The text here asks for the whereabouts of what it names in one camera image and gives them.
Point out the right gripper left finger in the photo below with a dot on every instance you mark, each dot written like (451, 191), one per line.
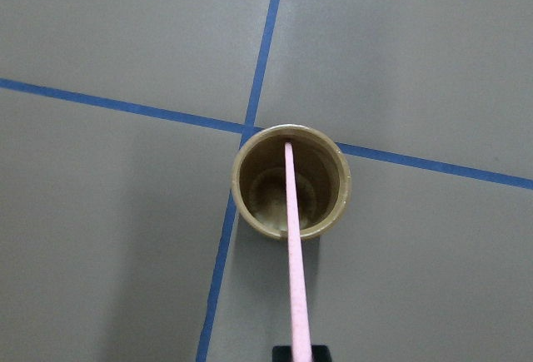
(281, 353)

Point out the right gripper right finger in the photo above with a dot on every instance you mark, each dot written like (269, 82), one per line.
(320, 353)

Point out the pink chopstick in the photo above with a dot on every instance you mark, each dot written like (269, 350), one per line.
(300, 329)

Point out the tan cylindrical cup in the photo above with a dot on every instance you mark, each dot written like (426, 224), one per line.
(323, 181)

